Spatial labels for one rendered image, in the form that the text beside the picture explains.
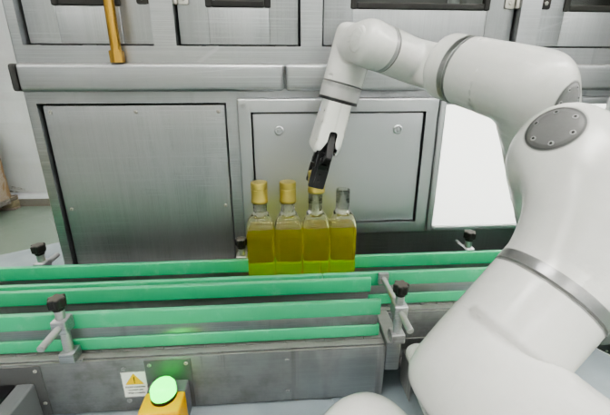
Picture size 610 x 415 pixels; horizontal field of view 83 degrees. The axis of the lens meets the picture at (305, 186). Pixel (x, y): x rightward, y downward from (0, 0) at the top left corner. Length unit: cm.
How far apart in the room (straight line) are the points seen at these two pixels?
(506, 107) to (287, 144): 52
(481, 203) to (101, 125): 95
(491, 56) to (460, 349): 30
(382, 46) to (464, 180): 49
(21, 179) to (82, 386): 411
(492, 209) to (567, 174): 72
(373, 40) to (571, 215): 37
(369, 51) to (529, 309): 41
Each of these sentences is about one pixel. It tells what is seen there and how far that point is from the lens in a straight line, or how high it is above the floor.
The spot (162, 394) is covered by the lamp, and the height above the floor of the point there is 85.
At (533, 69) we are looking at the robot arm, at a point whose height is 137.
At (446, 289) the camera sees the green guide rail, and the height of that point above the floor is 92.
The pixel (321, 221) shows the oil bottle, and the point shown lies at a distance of 72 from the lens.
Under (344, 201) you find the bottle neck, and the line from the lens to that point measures 72.
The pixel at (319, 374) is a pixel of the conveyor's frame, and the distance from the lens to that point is 77.
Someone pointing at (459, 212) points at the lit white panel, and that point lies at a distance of 98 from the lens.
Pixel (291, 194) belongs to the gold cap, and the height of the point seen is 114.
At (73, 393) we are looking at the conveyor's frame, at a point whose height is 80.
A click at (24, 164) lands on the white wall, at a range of 478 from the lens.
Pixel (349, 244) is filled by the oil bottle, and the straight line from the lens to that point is 75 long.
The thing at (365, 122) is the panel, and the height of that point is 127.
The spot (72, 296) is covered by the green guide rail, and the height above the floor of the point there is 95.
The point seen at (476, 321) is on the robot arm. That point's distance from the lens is 30.
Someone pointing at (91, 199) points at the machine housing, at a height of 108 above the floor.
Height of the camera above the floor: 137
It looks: 18 degrees down
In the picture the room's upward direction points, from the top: straight up
